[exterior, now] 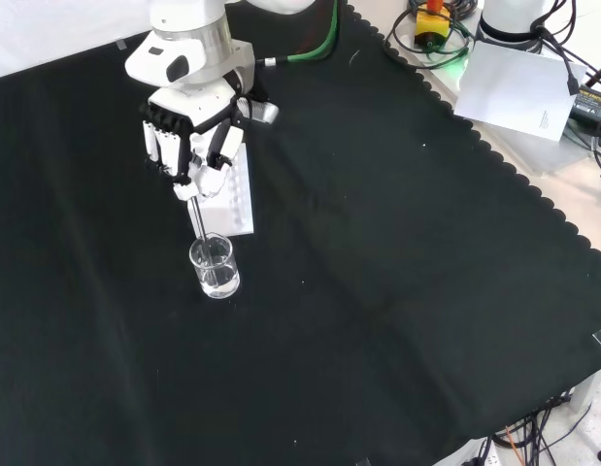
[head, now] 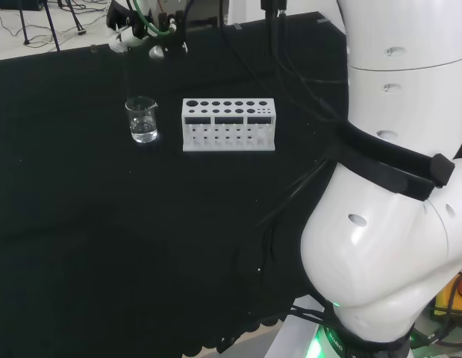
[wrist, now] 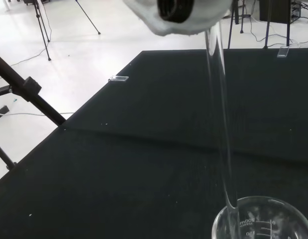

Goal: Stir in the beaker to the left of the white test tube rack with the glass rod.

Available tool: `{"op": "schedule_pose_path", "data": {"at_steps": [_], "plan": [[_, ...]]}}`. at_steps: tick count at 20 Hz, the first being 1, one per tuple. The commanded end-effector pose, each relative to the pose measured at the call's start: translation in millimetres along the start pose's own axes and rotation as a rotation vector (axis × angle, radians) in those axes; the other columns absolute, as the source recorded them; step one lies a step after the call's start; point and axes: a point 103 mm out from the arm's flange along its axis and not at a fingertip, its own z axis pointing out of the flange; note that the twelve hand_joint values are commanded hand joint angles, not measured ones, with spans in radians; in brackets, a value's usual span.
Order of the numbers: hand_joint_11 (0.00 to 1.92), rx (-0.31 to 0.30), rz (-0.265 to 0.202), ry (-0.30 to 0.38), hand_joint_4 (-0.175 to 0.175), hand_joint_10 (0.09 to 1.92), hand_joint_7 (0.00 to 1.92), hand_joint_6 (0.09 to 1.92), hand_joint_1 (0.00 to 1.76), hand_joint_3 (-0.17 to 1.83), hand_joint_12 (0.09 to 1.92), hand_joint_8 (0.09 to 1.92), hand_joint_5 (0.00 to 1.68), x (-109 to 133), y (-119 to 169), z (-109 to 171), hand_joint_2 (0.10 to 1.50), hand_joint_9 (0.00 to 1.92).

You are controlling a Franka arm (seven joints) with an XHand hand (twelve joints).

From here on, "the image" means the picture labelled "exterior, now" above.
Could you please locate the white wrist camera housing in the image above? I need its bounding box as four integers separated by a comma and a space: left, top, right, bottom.
123, 34, 206, 89

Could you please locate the white test tube rack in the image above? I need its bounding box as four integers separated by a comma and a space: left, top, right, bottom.
185, 130, 256, 239

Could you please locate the clear glass beaker with water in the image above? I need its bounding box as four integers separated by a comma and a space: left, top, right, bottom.
187, 232, 242, 300

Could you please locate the yellow stop button box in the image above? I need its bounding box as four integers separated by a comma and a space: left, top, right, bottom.
414, 0, 452, 50

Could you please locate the white power strip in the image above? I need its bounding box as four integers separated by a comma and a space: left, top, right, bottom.
462, 435, 501, 466

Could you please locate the black power adapter brick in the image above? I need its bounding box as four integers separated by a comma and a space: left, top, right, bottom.
569, 84, 601, 125

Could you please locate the pale grey base board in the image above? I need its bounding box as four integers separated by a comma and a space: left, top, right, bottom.
389, 9, 601, 177

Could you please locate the thick green arm cable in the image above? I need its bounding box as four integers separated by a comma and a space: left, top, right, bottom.
253, 0, 341, 68

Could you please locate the black cable bundle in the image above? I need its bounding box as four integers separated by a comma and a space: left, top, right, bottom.
491, 393, 601, 466

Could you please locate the white paper sheet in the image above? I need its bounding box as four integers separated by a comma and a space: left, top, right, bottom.
453, 40, 588, 143

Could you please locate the black cloth with scalloped edge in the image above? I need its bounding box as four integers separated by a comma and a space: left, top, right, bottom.
0, 0, 601, 466

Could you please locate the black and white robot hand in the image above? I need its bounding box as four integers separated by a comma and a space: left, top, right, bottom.
141, 79, 281, 203

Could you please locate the clear glass rod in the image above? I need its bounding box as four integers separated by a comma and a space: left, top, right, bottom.
188, 194, 218, 287

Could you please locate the black tripod leg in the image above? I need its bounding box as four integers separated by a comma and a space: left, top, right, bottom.
584, 51, 601, 91

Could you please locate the black looped cable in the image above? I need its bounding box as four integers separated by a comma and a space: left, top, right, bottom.
383, 0, 477, 63

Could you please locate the black cable with plug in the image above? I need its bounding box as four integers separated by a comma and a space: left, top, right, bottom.
525, 0, 581, 98

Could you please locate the thin green cable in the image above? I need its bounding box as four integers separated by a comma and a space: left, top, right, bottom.
422, 24, 477, 66

